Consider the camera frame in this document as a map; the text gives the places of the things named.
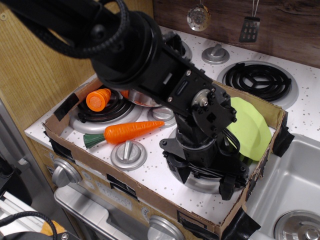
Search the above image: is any silver knob back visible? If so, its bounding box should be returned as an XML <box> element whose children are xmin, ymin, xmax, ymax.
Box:
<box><xmin>201</xmin><ymin>44</ymin><xmax>230</xmax><ymax>65</ymax></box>

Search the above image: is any hanging metal spatula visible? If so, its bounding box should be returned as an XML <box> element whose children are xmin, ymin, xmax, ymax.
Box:
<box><xmin>238</xmin><ymin>0</ymin><xmax>261</xmax><ymax>43</ymax></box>

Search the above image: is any orange toy carrot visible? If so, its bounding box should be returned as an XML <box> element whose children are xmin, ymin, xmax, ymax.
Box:
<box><xmin>83</xmin><ymin>121</ymin><xmax>165</xmax><ymax>149</ymax></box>

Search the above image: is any sink drain strainer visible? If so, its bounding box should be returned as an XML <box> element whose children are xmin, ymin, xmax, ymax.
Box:
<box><xmin>273</xmin><ymin>210</ymin><xmax>320</xmax><ymax>240</ymax></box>

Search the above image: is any metal sink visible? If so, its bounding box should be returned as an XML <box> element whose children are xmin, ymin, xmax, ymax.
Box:
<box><xmin>246</xmin><ymin>134</ymin><xmax>320</xmax><ymax>240</ymax></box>

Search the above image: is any front left black burner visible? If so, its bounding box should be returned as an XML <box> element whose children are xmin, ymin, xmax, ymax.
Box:
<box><xmin>69</xmin><ymin>90</ymin><xmax>143</xmax><ymax>134</ymax></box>

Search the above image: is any silver stove front knob right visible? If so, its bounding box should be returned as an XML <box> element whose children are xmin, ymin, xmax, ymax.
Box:
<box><xmin>147</xmin><ymin>215</ymin><xmax>186</xmax><ymax>240</ymax></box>

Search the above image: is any silver stove knob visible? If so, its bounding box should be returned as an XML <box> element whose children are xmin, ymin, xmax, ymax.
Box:
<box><xmin>52</xmin><ymin>158</ymin><xmax>82</xmax><ymax>188</ymax></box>
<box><xmin>147</xmin><ymin>215</ymin><xmax>186</xmax><ymax>240</ymax></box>

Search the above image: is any cardboard fence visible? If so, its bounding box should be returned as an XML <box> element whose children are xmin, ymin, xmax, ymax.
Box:
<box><xmin>44</xmin><ymin>76</ymin><xmax>288</xmax><ymax>240</ymax></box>

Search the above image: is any silver stove front knob left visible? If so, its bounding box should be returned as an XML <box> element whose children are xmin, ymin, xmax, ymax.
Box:
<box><xmin>52</xmin><ymin>158</ymin><xmax>82</xmax><ymax>188</ymax></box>

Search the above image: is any orange carrot stub toy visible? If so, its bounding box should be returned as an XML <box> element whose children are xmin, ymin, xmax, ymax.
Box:
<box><xmin>85</xmin><ymin>88</ymin><xmax>112</xmax><ymax>112</ymax></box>

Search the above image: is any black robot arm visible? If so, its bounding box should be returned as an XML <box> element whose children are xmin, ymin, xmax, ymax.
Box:
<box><xmin>4</xmin><ymin>0</ymin><xmax>249</xmax><ymax>200</ymax></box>

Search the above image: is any light green plate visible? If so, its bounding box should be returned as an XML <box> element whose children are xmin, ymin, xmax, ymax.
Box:
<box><xmin>227</xmin><ymin>97</ymin><xmax>272</xmax><ymax>162</ymax></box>

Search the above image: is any oven door handle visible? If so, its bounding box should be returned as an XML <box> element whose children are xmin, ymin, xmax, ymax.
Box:
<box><xmin>54</xmin><ymin>185</ymin><xmax>138</xmax><ymax>240</ymax></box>

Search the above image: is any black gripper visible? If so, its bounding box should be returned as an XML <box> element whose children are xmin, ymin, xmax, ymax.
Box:
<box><xmin>159</xmin><ymin>123</ymin><xmax>249</xmax><ymax>201</ymax></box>

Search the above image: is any small metal pot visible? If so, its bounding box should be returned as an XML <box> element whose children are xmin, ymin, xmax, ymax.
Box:
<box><xmin>120</xmin><ymin>89</ymin><xmax>162</xmax><ymax>108</ymax></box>

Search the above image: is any silver knob front centre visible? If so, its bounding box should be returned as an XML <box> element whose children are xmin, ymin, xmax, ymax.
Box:
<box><xmin>110</xmin><ymin>140</ymin><xmax>147</xmax><ymax>171</ymax></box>

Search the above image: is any back right black burner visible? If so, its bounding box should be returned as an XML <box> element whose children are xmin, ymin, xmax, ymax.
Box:
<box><xmin>217</xmin><ymin>60</ymin><xmax>299</xmax><ymax>109</ymax></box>

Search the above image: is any black cable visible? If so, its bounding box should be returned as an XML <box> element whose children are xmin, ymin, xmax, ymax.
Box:
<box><xmin>0</xmin><ymin>211</ymin><xmax>59</xmax><ymax>240</ymax></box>

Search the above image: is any hanging metal strainer spoon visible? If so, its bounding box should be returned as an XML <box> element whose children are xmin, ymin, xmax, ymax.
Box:
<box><xmin>186</xmin><ymin>0</ymin><xmax>211</xmax><ymax>32</ymax></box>

